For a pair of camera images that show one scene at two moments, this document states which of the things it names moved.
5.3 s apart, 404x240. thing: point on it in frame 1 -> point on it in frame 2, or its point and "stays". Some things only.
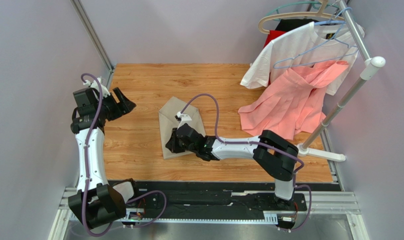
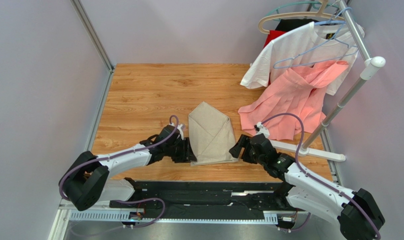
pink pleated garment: [290, 103] stays
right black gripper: [175, 141] -> [245, 150]
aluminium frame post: [87, 23] stays
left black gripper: [125, 105] -> [187, 154]
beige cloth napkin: [167, 122] -> [212, 136]
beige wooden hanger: [321, 12] stays
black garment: [289, 24] stays
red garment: [270, 37] stays
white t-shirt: [311, 44] stays
